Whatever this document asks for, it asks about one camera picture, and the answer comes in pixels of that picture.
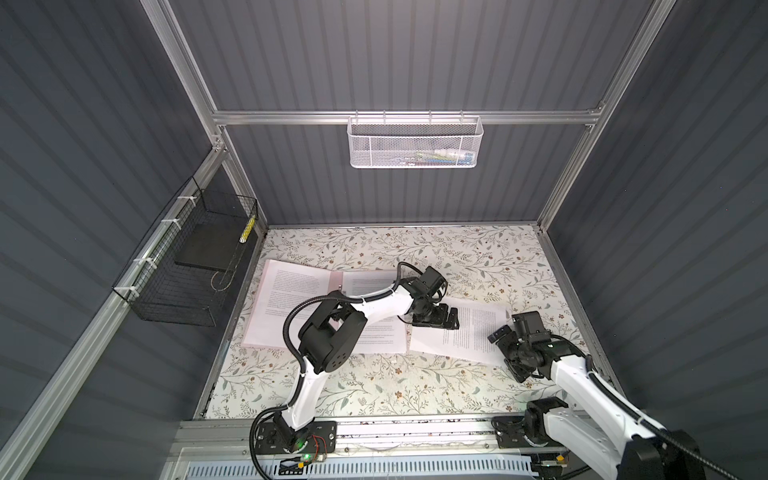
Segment printed sheet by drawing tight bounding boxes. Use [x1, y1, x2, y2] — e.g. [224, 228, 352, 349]
[341, 270, 407, 354]
[241, 259, 332, 349]
[409, 298, 508, 367]

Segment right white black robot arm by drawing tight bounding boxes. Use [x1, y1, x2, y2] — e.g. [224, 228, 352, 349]
[488, 311, 707, 479]

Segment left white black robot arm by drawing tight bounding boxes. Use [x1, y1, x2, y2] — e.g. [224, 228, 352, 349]
[272, 262, 459, 453]

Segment markers in white basket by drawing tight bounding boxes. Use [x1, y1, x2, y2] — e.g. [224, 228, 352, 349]
[392, 148, 476, 168]

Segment yellow marker pen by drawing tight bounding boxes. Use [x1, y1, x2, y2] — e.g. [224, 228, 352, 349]
[239, 216, 256, 244]

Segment black flat pad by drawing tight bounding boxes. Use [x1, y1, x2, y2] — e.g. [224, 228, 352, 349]
[174, 224, 241, 272]

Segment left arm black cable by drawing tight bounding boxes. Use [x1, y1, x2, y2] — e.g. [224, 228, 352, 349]
[248, 260, 424, 480]

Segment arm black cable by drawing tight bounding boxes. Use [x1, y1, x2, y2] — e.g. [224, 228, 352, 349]
[248, 260, 424, 480]
[551, 335, 745, 480]

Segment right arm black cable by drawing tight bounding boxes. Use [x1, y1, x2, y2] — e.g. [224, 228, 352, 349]
[551, 335, 745, 480]

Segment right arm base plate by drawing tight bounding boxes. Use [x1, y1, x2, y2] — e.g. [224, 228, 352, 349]
[490, 415, 567, 451]

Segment aluminium front rail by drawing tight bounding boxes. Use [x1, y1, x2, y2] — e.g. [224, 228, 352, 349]
[164, 413, 574, 475]

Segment white wire mesh basket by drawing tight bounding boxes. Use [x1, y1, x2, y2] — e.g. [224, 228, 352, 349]
[346, 115, 484, 169]

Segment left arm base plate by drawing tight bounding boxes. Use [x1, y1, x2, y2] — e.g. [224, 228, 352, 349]
[254, 421, 338, 455]

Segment black wire basket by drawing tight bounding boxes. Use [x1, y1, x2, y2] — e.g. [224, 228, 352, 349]
[113, 181, 259, 327]

